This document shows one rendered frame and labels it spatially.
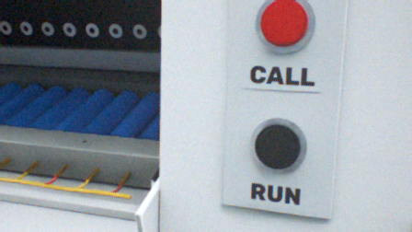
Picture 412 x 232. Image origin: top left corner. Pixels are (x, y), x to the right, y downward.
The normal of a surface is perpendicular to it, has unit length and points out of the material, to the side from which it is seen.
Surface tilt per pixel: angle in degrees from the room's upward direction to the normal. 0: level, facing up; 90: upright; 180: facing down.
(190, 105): 90
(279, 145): 90
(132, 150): 19
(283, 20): 90
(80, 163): 109
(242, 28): 90
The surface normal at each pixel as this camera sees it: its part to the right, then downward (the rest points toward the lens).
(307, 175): -0.30, 0.15
